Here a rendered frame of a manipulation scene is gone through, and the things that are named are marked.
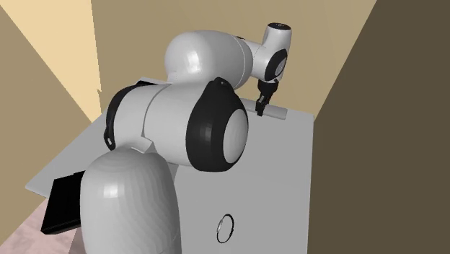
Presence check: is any thin black ring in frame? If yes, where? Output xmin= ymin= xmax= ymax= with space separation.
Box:
xmin=216 ymin=213 xmax=236 ymax=245

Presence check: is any black robot stand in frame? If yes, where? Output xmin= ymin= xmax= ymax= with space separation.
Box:
xmin=40 ymin=170 xmax=87 ymax=235

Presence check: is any grey flat bar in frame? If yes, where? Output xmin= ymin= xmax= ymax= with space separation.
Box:
xmin=241 ymin=97 xmax=288 ymax=121

